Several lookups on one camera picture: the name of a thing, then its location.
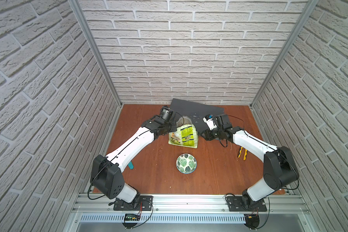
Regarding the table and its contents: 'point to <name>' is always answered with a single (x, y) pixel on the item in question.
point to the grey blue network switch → (197, 111)
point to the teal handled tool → (131, 165)
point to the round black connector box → (252, 221)
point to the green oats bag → (185, 135)
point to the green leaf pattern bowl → (186, 163)
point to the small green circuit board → (132, 217)
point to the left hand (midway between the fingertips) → (172, 121)
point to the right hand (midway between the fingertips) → (200, 133)
